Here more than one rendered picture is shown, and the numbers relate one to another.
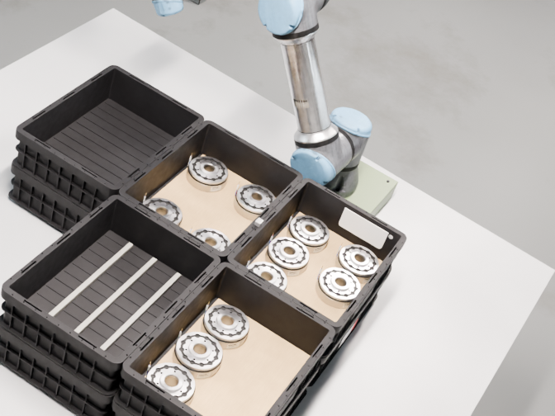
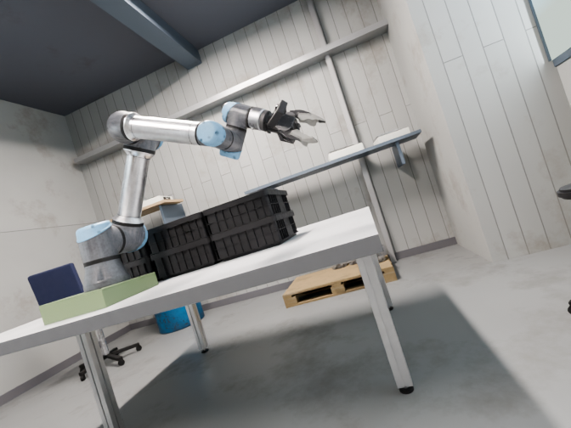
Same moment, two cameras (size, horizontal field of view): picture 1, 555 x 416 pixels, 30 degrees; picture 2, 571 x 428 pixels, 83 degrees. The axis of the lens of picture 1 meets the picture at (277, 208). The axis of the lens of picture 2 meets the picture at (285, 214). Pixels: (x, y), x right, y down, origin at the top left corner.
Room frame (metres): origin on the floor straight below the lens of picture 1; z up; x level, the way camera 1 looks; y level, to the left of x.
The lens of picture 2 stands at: (3.48, 0.50, 0.79)
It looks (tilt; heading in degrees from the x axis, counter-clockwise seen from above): 1 degrees up; 177
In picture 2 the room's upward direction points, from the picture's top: 18 degrees counter-clockwise
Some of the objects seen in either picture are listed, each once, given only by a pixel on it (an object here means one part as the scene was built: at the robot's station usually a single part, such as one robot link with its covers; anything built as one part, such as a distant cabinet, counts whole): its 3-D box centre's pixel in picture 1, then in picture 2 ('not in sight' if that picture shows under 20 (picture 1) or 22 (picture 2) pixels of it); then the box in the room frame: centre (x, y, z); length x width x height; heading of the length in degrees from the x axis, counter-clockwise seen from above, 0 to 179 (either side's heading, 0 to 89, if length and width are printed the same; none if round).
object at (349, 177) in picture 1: (335, 167); (104, 272); (2.28, -0.11, 0.81); 0.15 x 0.15 x 0.10
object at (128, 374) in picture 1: (233, 351); not in sight; (1.43, -0.02, 0.92); 0.40 x 0.30 x 0.02; 164
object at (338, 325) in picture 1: (320, 250); not in sight; (1.81, -0.13, 0.92); 0.40 x 0.30 x 0.02; 164
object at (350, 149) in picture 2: not in sight; (345, 153); (0.26, 1.47, 1.25); 0.38 x 0.36 x 0.09; 72
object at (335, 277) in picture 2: not in sight; (336, 270); (0.28, 1.01, 0.15); 1.07 x 0.74 x 0.30; 76
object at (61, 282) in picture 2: not in sight; (92, 313); (0.33, -1.33, 0.51); 0.59 x 0.56 x 1.01; 157
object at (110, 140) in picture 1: (110, 142); (252, 212); (1.98, 0.45, 0.87); 0.40 x 0.30 x 0.11; 164
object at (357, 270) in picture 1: (358, 260); not in sight; (1.89, -0.23, 0.86); 0.10 x 0.10 x 0.01
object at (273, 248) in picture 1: (288, 252); not in sight; (1.83, -0.06, 0.86); 0.10 x 0.10 x 0.01
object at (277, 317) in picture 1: (227, 366); not in sight; (1.43, -0.02, 0.87); 0.40 x 0.30 x 0.11; 164
